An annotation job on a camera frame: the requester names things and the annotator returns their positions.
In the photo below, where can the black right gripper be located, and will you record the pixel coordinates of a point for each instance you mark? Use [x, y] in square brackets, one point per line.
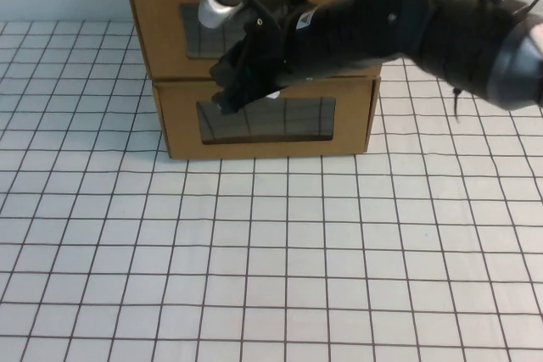
[271, 35]

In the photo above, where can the brown windowed shoe box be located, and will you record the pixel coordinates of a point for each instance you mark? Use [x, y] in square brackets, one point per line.
[178, 141]
[161, 1]

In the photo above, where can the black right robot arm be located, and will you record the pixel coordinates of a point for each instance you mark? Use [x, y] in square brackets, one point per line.
[382, 31]

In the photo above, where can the white black-grid tablecloth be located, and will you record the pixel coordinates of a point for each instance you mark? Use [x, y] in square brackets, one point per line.
[271, 252]

